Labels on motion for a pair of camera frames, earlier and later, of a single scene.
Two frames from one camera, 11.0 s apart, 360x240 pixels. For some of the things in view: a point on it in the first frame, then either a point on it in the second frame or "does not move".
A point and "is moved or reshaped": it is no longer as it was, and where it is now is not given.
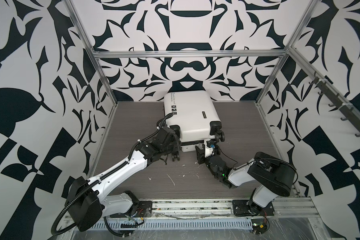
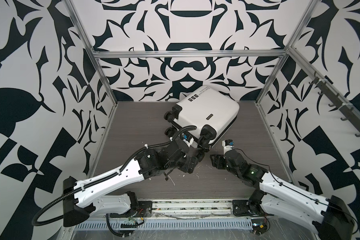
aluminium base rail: x=286 y=207 does not move
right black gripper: x=201 y=156 -> x=218 y=159
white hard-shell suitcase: x=194 y=113 is moved or reshaped
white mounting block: x=209 y=145 -> x=228 y=145
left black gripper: x=177 y=145 -> x=189 y=163
